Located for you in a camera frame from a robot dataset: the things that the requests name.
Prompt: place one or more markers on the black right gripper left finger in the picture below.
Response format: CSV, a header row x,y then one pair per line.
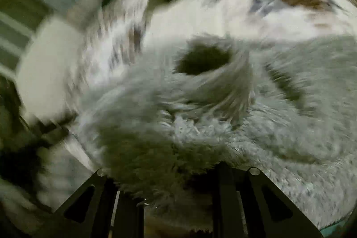
x,y
99,209

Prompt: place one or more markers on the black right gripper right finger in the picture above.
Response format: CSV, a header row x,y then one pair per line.
x,y
246,203

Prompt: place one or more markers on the grey fluffy fleece pants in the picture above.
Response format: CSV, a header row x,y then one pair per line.
x,y
288,108

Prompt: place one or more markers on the folded white cloth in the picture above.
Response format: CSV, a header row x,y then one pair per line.
x,y
43,69

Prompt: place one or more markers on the floral cream bed blanket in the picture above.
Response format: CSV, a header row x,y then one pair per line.
x,y
124,27

